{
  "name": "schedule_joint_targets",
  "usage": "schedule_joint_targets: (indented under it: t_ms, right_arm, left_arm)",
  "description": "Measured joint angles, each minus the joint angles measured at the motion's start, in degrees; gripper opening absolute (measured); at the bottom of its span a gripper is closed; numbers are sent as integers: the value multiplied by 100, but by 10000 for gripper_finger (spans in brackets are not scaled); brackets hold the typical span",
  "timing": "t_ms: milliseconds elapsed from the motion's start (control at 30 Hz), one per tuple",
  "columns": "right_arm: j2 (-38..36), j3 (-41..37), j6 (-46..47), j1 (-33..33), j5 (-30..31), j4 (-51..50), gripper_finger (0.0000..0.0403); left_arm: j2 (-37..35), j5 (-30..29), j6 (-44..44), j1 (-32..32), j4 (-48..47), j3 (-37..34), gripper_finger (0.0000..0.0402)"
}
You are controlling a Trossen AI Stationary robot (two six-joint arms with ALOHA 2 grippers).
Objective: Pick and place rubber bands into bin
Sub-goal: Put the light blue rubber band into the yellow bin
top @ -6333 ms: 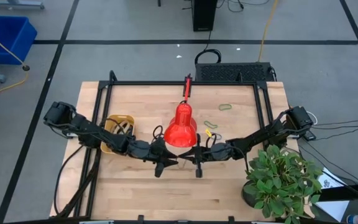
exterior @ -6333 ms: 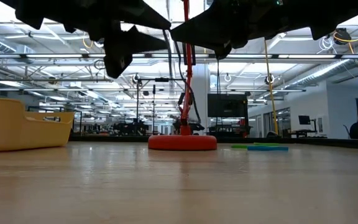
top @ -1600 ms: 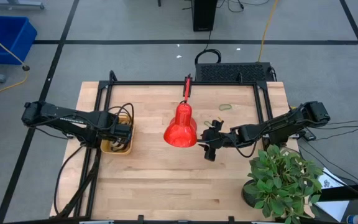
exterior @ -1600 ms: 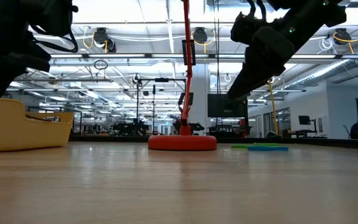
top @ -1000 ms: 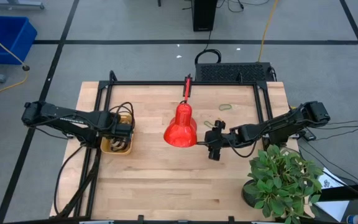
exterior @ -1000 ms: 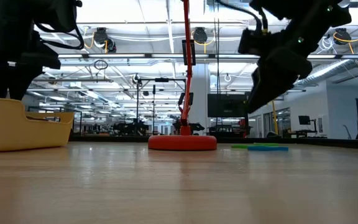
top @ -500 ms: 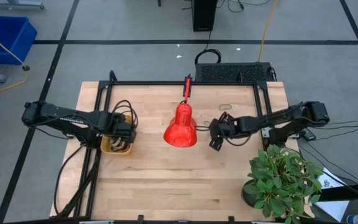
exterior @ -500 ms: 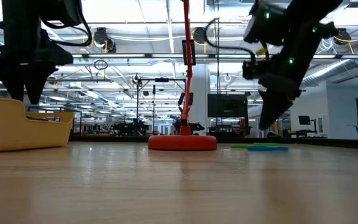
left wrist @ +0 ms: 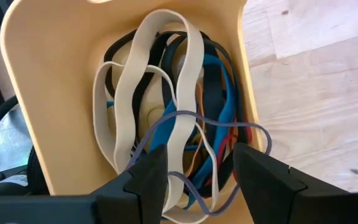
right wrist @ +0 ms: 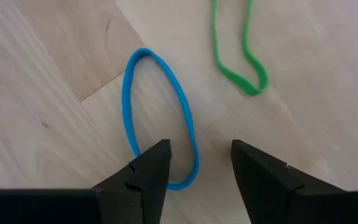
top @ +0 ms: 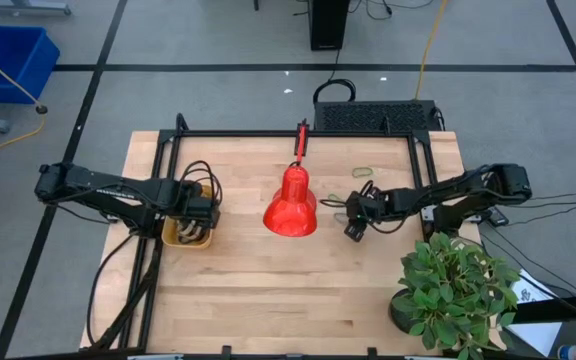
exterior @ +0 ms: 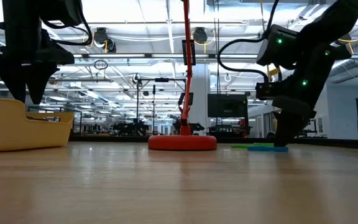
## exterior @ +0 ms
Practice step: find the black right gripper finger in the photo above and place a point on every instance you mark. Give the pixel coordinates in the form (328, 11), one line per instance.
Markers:
(294, 127)
(278, 130)

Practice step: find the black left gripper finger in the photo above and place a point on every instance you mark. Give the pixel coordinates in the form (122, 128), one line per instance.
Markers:
(40, 81)
(15, 82)

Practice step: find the light blue rubber band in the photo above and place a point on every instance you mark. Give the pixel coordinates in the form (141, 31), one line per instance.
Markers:
(259, 149)

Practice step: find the green rubber band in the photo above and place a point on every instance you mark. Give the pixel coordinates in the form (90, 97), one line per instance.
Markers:
(239, 146)

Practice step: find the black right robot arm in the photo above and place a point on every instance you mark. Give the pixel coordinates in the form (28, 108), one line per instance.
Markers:
(331, 21)

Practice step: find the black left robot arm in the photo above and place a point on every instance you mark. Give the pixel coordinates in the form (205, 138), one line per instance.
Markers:
(22, 15)

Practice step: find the yellow plastic bin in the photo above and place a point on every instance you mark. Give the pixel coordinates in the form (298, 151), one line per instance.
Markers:
(8, 124)

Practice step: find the black monitor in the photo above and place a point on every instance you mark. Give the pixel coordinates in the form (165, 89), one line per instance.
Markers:
(227, 105)

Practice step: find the red desk lamp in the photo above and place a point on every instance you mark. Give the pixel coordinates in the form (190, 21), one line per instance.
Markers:
(182, 143)

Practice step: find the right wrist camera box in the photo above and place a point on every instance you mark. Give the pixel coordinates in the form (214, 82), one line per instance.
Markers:
(277, 46)

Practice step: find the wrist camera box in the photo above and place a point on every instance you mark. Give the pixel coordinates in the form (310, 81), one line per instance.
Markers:
(61, 12)
(277, 46)

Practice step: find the black table frame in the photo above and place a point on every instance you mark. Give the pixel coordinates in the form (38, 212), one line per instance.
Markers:
(228, 140)

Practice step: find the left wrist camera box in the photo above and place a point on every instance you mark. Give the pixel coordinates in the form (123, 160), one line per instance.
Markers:
(61, 12)

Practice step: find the black background rig frame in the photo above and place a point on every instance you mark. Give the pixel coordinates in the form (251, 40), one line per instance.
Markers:
(162, 80)

